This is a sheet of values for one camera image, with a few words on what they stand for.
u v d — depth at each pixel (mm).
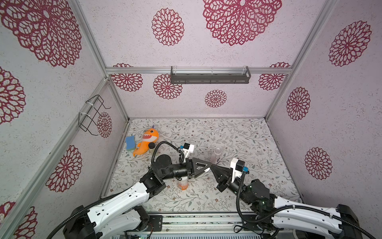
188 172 548
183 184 787
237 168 531
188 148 626
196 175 565
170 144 635
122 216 576
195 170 562
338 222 438
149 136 999
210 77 944
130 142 1066
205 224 746
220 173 583
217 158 861
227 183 546
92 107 777
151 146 922
